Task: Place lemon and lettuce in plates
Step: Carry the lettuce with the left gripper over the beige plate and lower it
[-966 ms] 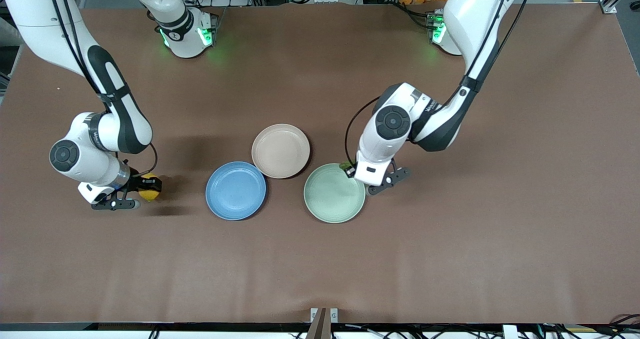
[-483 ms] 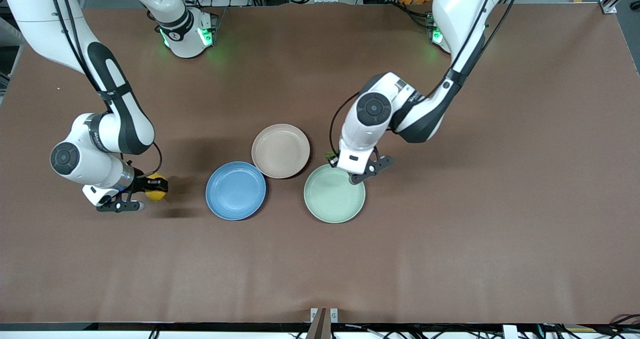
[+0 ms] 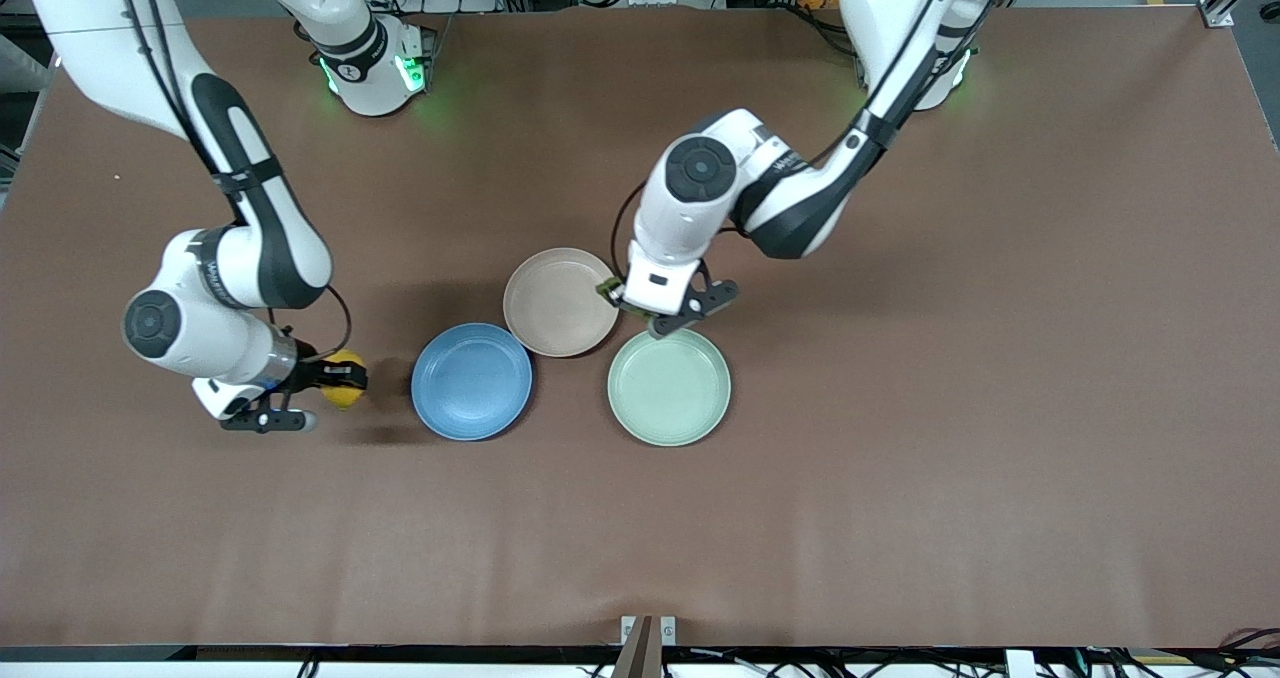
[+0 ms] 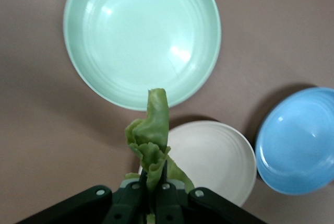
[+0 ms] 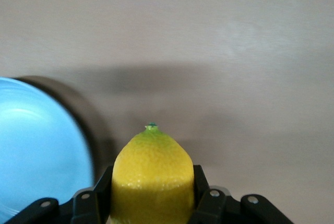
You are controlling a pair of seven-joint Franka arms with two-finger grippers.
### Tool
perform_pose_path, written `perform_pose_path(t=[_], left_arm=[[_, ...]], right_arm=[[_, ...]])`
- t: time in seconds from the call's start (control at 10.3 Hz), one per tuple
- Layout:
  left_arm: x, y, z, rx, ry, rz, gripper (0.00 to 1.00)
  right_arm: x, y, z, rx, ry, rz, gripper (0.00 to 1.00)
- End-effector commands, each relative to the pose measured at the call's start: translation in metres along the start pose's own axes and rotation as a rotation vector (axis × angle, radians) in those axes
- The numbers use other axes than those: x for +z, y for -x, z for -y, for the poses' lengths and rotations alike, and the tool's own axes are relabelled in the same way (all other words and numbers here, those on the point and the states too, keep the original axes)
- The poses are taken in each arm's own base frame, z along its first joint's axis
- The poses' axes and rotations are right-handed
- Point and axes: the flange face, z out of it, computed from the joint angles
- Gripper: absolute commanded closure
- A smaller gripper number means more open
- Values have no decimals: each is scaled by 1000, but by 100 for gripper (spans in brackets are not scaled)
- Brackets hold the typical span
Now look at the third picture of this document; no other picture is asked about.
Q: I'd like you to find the yellow lemon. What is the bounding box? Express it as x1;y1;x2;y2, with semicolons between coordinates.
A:
318;349;368;410

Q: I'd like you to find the beige pink round plate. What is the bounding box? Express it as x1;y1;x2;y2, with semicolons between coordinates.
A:
502;247;622;359

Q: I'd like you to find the light green round plate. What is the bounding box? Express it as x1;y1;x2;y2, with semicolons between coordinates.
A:
607;326;732;448

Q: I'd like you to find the blue round plate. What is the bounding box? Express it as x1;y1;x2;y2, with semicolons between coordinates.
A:
410;322;534;442

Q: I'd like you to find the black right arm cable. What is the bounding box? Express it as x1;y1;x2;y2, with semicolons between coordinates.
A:
110;0;354;361

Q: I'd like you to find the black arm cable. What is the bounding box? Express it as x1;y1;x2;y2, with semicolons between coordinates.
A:
110;0;354;361
611;0;1006;281

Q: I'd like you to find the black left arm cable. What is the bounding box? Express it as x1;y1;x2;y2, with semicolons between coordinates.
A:
611;0;1006;281

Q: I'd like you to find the small metal bracket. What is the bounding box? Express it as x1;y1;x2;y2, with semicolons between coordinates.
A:
620;615;678;647

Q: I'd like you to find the brown post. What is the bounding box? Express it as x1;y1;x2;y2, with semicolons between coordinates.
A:
612;615;663;678

